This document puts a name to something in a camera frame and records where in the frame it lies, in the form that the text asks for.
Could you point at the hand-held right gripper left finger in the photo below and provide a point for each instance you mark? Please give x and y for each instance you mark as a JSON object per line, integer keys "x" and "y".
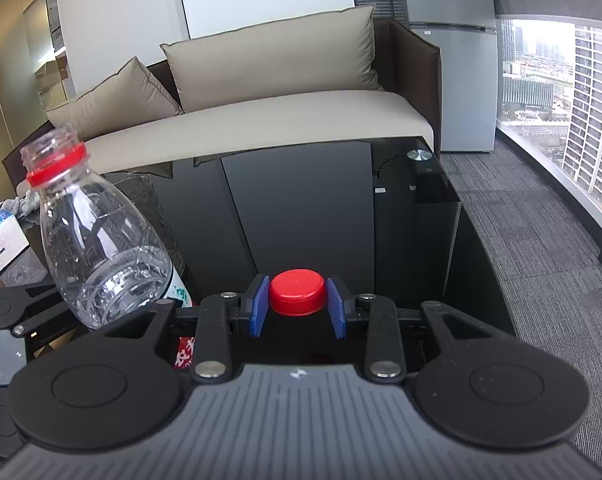
{"x": 259, "y": 310}

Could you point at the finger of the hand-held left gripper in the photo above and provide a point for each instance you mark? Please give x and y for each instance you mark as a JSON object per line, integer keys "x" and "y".
{"x": 41, "y": 312}

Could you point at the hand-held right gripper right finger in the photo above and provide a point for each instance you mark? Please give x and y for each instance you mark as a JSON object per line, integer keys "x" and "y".
{"x": 337, "y": 310}

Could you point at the red bottle cap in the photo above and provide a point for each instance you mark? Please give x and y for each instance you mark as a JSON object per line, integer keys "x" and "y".
{"x": 297, "y": 292}

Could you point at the clear plastic water bottle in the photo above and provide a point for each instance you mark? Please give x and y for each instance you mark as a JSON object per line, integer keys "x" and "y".
{"x": 96, "y": 240}

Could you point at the white tissue box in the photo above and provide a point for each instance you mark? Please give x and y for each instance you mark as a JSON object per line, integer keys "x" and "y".
{"x": 3, "y": 249}

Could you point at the grey cloth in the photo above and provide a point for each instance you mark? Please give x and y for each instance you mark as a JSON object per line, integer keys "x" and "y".
{"x": 23, "y": 205}

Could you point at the round metal disc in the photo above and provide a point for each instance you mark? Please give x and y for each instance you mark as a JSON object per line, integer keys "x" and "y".
{"x": 420, "y": 155}

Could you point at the brown sofa with beige seat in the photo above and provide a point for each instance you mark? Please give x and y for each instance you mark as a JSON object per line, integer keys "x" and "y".
{"x": 261, "y": 120}

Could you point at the small beige cushion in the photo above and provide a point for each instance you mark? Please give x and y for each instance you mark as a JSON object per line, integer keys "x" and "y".
{"x": 116, "y": 102}

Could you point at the large beige cushion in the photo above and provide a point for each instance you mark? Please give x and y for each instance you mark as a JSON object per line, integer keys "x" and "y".
{"x": 276, "y": 57}

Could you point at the silver fridge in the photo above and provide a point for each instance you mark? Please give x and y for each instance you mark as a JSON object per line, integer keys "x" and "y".
{"x": 456, "y": 60}

